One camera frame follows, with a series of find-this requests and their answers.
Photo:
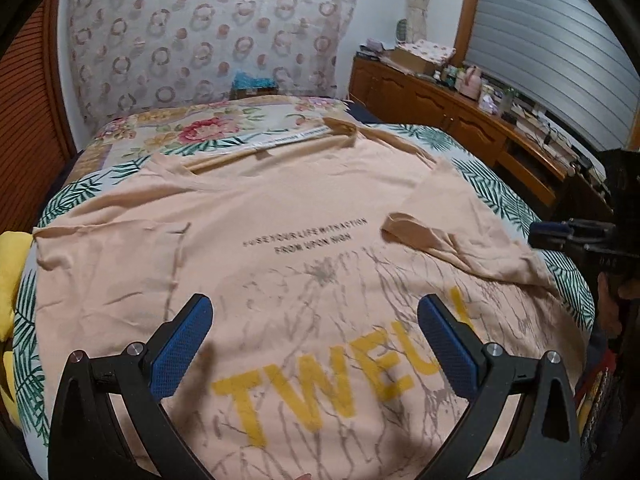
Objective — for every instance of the floral cloth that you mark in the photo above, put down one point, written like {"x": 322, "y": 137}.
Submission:
{"x": 430, "y": 50}

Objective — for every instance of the peach printed t-shirt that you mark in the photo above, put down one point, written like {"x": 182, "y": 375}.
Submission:
{"x": 280, "y": 210}

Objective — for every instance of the leaf print bed sheet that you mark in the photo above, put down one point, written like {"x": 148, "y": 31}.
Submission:
{"x": 30, "y": 360}

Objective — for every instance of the grey window blind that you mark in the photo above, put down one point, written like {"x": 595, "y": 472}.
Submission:
{"x": 550, "y": 45}

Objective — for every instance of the cream lace curtain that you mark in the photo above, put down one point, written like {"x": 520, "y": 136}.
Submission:
{"x": 417, "y": 5}

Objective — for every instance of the yellow cloth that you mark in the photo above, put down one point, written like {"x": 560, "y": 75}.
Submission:
{"x": 12, "y": 270}

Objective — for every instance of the cardboard box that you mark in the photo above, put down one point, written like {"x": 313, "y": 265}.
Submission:
{"x": 410, "y": 65}

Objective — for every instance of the wooden window frame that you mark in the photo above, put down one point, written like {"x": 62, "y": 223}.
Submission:
{"x": 467, "y": 10}

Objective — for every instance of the wooden sideboard cabinet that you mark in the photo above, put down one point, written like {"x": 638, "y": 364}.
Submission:
{"x": 450, "y": 110}

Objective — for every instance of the green bottle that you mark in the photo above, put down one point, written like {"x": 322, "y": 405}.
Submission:
{"x": 508, "y": 100}

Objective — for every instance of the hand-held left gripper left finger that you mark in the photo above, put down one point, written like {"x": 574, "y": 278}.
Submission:
{"x": 182, "y": 345}

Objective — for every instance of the pile of mixed clothes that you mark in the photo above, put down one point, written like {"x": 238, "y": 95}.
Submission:
{"x": 597, "y": 400}

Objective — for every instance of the floral blanket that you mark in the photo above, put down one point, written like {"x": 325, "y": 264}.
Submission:
{"x": 210, "y": 127}

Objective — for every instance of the person's right hand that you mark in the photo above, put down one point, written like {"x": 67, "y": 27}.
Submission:
{"x": 610, "y": 305}

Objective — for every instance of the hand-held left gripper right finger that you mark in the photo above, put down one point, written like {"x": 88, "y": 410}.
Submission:
{"x": 447, "y": 350}

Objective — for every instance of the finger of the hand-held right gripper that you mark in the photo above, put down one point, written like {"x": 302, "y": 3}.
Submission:
{"x": 560, "y": 234}

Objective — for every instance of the circle pattern curtain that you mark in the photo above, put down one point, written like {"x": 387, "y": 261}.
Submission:
{"x": 200, "y": 25}

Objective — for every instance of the pink kettle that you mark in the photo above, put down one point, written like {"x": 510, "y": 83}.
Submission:
{"x": 471, "y": 82}

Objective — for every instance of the teal fuzzy item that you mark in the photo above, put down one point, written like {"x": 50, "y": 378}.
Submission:
{"x": 252, "y": 84}

